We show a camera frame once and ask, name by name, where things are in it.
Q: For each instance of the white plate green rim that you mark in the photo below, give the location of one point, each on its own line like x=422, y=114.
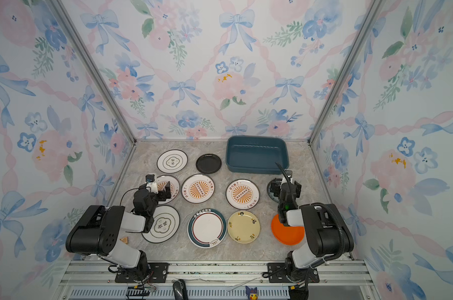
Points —
x=207, y=228

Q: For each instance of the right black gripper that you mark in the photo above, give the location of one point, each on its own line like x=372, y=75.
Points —
x=298, y=187

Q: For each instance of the small blue toy figure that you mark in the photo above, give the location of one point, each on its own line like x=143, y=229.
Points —
x=252, y=293

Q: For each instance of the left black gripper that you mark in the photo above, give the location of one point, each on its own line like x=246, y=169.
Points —
x=161, y=193

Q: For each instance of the white plate flower outline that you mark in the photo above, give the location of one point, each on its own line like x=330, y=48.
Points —
x=165, y=225
x=172, y=161

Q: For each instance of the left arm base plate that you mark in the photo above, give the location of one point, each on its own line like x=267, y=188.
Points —
x=153, y=272

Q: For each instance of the cream yellow plate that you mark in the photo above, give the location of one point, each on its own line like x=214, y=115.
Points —
x=244, y=227

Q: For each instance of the aluminium rail frame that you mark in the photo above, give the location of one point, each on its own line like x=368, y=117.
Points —
x=217, y=280

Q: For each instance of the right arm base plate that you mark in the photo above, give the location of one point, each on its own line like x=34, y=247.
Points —
x=278, y=272

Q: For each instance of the black plate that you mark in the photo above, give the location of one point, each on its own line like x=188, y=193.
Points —
x=208, y=164

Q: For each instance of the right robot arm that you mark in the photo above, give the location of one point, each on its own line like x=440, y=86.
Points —
x=327, y=235

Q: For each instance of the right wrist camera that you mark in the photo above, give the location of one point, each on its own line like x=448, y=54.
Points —
x=287, y=177

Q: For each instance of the sunburst plate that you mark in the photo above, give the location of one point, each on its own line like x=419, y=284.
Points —
x=198, y=188
x=162, y=181
x=242, y=194

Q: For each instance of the blue patterned green plate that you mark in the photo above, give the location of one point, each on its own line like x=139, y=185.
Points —
x=272, y=191

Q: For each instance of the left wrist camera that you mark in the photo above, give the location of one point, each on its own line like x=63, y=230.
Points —
x=150, y=179

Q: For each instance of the teal plastic bin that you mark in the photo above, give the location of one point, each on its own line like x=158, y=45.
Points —
x=256, y=155

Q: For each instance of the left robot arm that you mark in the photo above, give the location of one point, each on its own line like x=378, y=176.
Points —
x=97, y=231

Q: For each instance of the orange triangular scrap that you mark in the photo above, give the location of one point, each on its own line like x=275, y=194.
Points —
x=125, y=240

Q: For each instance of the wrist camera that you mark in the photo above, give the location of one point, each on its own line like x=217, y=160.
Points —
x=150, y=179
x=287, y=177

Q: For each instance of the orange plate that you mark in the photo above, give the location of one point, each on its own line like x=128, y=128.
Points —
x=286, y=235

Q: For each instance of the white plate flower outline far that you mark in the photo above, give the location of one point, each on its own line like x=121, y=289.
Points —
x=172, y=161

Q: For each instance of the white plate flower outline near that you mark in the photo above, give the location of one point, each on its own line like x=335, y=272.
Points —
x=165, y=225

